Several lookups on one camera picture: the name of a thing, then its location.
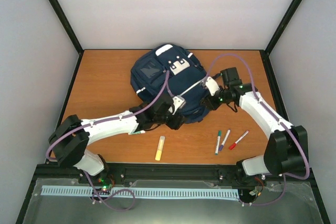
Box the yellow highlighter marker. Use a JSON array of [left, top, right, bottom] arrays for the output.
[[155, 136, 165, 161]]

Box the green white glue stick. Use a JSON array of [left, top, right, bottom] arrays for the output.
[[128, 130, 146, 135]]

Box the navy blue student backpack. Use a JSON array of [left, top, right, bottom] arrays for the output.
[[130, 42, 224, 124]]

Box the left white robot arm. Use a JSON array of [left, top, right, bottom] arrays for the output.
[[49, 94, 186, 184]]

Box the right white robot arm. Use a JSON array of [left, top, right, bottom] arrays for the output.
[[201, 68, 310, 180]]

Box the green whiteboard marker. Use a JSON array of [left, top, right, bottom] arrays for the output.
[[214, 130, 222, 155]]

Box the purple whiteboard marker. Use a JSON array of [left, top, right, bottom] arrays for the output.
[[218, 129, 231, 152]]

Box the red whiteboard marker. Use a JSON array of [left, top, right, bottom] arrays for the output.
[[229, 130, 249, 150]]

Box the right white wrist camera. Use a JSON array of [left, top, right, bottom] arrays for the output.
[[201, 76, 220, 97]]

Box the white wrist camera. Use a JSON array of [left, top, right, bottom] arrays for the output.
[[201, 76, 220, 97], [173, 95, 186, 110]]

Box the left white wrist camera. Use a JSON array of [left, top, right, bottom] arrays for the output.
[[173, 95, 186, 110]]

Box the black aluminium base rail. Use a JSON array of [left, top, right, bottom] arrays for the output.
[[34, 162, 314, 190]]

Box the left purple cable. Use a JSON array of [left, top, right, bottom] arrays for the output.
[[46, 70, 174, 211]]

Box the purple cable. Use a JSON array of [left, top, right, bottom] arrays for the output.
[[46, 70, 174, 211], [202, 54, 310, 207]]

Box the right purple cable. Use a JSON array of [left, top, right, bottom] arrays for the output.
[[202, 54, 310, 207]]

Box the light blue cable duct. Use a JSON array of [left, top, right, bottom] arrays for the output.
[[40, 185, 239, 200]]

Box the right black frame post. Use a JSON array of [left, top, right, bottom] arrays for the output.
[[265, 0, 320, 54]]

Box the black frame post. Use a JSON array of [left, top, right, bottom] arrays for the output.
[[265, 0, 320, 54], [33, 0, 85, 54]]

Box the left black frame post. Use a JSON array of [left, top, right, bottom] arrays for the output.
[[33, 0, 85, 54]]

